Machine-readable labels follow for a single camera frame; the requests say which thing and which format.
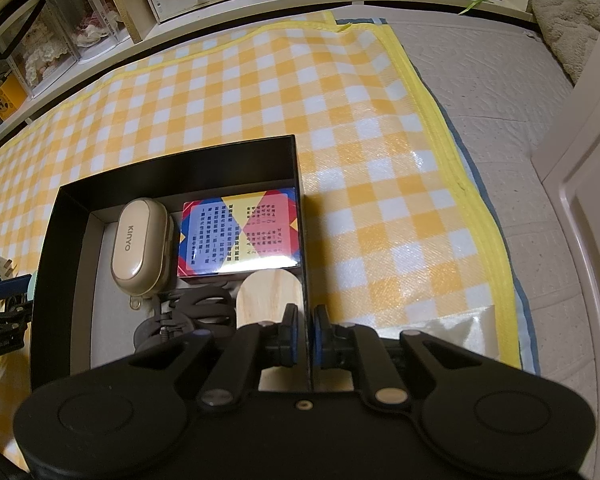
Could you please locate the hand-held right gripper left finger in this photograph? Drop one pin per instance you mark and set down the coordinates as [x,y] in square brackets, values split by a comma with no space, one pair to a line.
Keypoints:
[291,332]

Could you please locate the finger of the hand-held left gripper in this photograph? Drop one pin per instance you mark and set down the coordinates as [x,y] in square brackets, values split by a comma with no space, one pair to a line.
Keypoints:
[5,320]
[5,286]

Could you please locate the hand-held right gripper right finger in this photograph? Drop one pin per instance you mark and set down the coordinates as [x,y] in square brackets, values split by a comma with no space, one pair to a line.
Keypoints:
[321,335]

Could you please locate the white wall charger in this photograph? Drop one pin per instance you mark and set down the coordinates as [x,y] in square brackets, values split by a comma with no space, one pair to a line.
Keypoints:
[2,266]

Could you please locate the light wooden block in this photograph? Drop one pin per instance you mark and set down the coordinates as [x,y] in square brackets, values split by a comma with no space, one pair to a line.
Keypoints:
[270,295]

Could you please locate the black hair claw clip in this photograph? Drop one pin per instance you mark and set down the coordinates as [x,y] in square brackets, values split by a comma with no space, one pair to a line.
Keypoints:
[200,310]

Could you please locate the colourful card box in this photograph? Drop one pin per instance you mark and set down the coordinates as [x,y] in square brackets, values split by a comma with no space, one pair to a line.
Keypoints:
[230,230]

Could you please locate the beige earbud case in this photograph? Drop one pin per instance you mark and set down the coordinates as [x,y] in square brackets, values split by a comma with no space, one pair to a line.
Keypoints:
[135,245]

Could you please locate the black cardboard box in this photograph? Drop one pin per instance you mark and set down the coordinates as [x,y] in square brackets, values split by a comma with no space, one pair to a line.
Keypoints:
[180,175]

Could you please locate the yellow checkered mat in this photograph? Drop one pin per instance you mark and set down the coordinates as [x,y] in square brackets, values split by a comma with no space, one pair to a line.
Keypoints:
[380,185]

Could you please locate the yellow cartoon box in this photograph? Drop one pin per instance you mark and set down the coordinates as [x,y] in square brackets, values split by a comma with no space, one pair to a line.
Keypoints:
[7,97]

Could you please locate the white dress doll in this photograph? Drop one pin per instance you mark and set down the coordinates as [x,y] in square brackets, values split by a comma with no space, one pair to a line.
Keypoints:
[42,57]

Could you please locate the bear doll in red dress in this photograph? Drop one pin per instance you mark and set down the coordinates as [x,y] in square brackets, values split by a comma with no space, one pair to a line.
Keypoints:
[92,30]

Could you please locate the clear doll display case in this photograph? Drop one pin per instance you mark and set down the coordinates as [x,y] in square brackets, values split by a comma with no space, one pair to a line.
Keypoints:
[60,0]

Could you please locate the white cabinet door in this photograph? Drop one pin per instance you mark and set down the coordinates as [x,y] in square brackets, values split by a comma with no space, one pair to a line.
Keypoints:
[590,200]

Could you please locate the cream plush cushion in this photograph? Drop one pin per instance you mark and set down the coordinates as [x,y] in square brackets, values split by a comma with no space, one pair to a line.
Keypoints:
[570,25]

